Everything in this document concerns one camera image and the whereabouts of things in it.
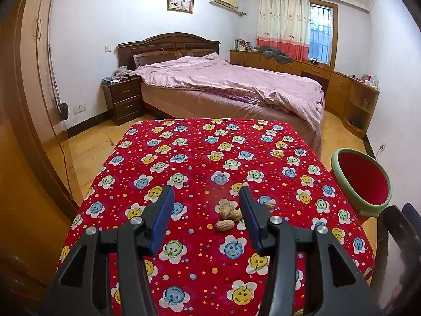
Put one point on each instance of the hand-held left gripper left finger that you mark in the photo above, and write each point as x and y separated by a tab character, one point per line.
162	219

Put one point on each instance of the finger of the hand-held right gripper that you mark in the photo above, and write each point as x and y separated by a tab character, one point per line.
414	217
393	230

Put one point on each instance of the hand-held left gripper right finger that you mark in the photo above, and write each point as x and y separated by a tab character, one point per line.
251	219

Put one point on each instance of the peanut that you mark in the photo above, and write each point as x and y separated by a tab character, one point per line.
223	210
271	205
224	225
235	214

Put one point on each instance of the red bucket with green rim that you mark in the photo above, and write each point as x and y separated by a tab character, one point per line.
365	177

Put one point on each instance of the red smiley flower blanket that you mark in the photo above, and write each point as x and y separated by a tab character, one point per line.
197	158

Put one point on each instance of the flat black shelf item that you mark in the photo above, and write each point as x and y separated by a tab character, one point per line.
354	122

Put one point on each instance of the dark wooden nightstand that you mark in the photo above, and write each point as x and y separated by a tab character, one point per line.
123	100

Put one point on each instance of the white and red bags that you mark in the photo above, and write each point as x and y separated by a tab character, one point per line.
369	80

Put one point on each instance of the pink quilt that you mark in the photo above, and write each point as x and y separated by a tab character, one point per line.
230	75

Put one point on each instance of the long light wooden cabinet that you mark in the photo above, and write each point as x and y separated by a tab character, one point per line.
338	89

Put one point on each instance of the pile of clothes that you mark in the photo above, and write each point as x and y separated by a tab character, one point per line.
120	72

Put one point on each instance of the grey clothes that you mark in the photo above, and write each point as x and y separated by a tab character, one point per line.
274	54

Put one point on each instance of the wooden wardrobe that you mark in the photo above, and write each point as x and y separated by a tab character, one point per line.
23	121

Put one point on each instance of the row of books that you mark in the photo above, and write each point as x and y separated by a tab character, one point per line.
243	45

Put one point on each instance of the dark wooden bed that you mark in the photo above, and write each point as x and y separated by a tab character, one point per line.
164	44

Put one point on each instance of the barred window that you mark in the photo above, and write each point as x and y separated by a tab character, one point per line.
320	36

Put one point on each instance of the white and red curtain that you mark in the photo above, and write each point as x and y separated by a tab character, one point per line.
283	23

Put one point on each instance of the low white wall socket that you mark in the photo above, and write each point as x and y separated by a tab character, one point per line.
382	148

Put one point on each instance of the wall air conditioner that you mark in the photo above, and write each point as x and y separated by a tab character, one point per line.
223	0

